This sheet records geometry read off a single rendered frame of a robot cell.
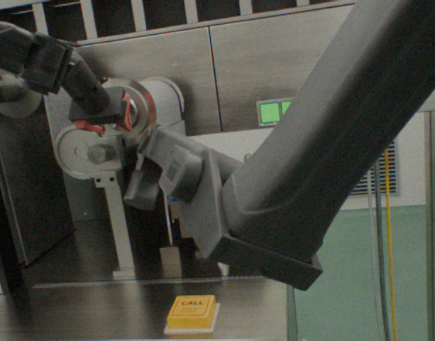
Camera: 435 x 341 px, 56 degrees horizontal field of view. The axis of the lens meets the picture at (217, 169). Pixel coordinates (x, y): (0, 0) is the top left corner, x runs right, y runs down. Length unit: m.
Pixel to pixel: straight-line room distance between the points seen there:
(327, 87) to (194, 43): 0.99
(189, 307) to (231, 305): 0.08
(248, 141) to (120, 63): 2.42
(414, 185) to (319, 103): 3.57
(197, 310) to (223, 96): 0.66
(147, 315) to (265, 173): 0.57
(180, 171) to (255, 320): 0.45
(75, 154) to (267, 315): 0.55
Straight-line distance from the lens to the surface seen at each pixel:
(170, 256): 0.95
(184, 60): 1.20
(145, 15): 1.26
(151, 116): 0.89
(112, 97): 0.80
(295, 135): 0.23
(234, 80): 1.18
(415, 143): 3.71
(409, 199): 3.81
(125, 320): 0.79
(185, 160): 0.32
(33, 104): 1.02
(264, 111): 1.17
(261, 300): 0.77
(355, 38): 0.23
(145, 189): 0.72
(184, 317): 0.71
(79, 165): 0.98
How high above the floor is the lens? 1.29
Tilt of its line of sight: 12 degrees down
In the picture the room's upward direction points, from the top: 7 degrees counter-clockwise
